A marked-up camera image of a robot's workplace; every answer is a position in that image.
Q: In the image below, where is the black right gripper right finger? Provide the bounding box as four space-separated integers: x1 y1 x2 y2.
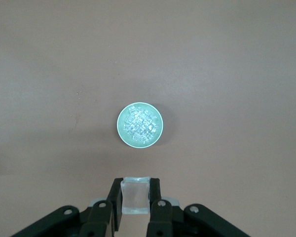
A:
146 177 250 237

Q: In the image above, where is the green ceramic bowl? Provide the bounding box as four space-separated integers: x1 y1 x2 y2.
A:
116 102 164 149

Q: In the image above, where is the pile of clear ice cubes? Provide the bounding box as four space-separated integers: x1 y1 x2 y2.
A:
122 106 160 145

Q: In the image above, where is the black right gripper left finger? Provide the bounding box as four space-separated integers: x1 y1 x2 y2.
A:
9 178 125 237

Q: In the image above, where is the single clear ice cube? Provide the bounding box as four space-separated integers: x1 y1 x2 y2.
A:
120 176 151 214

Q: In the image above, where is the brown table cover sheet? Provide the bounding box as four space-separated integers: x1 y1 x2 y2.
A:
0 0 296 237

